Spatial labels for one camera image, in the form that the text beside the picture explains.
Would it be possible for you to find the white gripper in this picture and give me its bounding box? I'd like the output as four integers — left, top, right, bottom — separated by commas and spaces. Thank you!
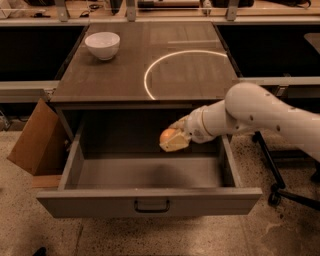
159, 107, 214, 152

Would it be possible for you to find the brown cardboard box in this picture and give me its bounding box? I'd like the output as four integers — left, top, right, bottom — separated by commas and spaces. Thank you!
7, 99, 69, 176

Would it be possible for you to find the white ceramic bowl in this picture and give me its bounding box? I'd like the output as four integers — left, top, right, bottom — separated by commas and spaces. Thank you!
85, 32, 120, 60

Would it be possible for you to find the open grey top drawer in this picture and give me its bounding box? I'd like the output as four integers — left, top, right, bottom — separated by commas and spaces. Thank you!
37, 109, 262, 218

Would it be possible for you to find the black wheeled stand base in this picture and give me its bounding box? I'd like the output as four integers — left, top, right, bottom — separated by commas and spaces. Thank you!
252, 132, 320, 211

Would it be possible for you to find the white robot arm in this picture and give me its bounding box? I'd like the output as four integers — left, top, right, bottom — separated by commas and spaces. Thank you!
159, 82, 320, 161

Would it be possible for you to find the grey metal shelf rail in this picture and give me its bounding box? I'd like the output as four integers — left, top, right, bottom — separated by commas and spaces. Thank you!
0, 80, 59, 103

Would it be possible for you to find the grey drawer cabinet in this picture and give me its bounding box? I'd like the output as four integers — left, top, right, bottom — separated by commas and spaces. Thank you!
51, 22, 239, 137

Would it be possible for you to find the orange fruit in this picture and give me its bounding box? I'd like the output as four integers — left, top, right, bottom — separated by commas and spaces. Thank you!
159, 128, 176, 144

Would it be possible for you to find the black drawer handle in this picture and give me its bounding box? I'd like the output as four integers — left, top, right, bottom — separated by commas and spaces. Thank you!
134, 200, 170, 214

